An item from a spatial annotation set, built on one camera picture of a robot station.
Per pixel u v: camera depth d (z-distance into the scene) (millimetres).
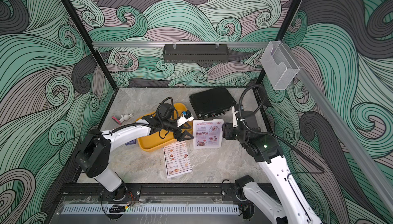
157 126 645
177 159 837
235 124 589
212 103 1014
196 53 955
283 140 457
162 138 726
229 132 591
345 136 509
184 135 722
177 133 719
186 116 715
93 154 446
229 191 729
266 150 422
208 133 815
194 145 872
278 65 780
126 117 983
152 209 696
